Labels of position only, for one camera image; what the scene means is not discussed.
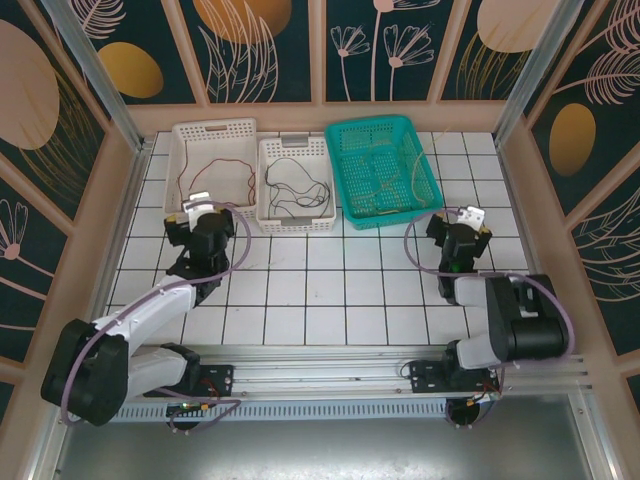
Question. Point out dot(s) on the teal plastic basket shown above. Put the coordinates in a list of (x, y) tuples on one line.
[(350, 175)]

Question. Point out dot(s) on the aluminium side rail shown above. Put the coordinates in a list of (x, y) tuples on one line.
[(131, 190), (515, 200)]

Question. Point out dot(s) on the large white plastic basket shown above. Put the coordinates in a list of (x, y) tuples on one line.
[(215, 140)]

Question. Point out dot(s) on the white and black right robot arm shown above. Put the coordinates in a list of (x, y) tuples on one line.
[(530, 325)]

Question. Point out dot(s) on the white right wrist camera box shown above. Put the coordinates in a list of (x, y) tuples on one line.
[(472, 216)]

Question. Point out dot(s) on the aluminium corner post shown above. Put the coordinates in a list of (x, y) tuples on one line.
[(540, 65), (95, 65)]

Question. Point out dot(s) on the grey metal sheet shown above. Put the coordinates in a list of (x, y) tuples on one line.
[(325, 450)]

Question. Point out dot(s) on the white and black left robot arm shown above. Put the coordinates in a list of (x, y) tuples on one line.
[(150, 310)]

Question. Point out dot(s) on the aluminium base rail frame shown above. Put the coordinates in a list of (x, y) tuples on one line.
[(325, 372)]

